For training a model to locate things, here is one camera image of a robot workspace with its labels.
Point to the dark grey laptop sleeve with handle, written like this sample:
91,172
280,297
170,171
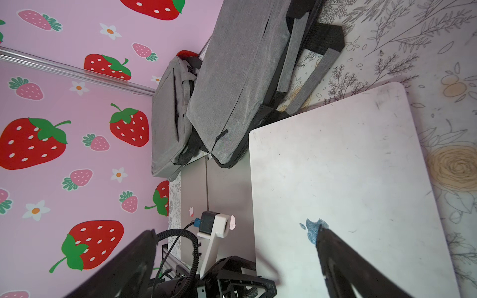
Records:
247,71

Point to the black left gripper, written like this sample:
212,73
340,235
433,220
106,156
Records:
229,278

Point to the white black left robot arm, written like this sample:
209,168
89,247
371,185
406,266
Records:
178,281

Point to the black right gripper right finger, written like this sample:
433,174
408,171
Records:
347,273

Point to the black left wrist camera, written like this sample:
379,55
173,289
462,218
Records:
213,227

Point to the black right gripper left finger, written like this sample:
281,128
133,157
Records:
127,275

